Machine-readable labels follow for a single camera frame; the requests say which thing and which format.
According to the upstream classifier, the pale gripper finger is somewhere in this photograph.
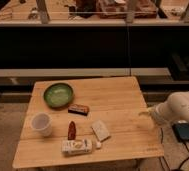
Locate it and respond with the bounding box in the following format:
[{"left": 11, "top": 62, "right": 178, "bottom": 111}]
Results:
[{"left": 138, "top": 112, "right": 150, "bottom": 117}]

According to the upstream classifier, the white carton box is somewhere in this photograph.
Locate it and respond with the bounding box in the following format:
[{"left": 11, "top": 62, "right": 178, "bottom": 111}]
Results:
[{"left": 61, "top": 139, "right": 93, "bottom": 155}]

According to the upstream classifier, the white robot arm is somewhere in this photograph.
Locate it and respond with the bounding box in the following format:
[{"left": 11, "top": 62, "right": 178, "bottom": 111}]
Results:
[{"left": 139, "top": 91, "right": 189, "bottom": 125}]

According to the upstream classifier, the green ceramic bowl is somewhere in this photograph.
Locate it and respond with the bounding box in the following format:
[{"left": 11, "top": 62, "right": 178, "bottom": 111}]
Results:
[{"left": 43, "top": 83, "right": 74, "bottom": 108}]

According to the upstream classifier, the black box on floor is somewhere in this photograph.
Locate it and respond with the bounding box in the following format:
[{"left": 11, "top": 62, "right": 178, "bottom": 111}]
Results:
[{"left": 172, "top": 123, "right": 189, "bottom": 142}]

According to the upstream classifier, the long wooden bench shelf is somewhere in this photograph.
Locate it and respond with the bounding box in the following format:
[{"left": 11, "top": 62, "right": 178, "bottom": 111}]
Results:
[{"left": 0, "top": 68, "right": 172, "bottom": 86}]

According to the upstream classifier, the small white cube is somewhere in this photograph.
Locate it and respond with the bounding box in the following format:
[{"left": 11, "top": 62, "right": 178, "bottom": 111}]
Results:
[{"left": 96, "top": 142, "right": 102, "bottom": 149}]

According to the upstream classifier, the brown snack bar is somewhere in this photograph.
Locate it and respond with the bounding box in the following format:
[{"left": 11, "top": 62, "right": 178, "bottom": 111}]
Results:
[{"left": 68, "top": 104, "right": 89, "bottom": 116}]

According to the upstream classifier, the wooden table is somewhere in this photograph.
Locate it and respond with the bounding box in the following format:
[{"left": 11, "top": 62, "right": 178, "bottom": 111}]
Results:
[{"left": 13, "top": 77, "right": 164, "bottom": 169}]

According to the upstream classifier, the white plastic cup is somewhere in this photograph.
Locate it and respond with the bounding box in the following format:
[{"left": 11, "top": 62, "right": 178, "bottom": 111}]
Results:
[{"left": 31, "top": 113, "right": 52, "bottom": 137}]

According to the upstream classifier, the brown tray on counter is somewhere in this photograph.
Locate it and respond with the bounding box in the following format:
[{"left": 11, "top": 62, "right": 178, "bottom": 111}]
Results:
[{"left": 97, "top": 0, "right": 158, "bottom": 18}]

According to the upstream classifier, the black floor cable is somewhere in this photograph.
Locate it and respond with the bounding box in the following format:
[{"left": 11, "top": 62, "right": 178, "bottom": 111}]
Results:
[{"left": 158, "top": 126, "right": 189, "bottom": 171}]

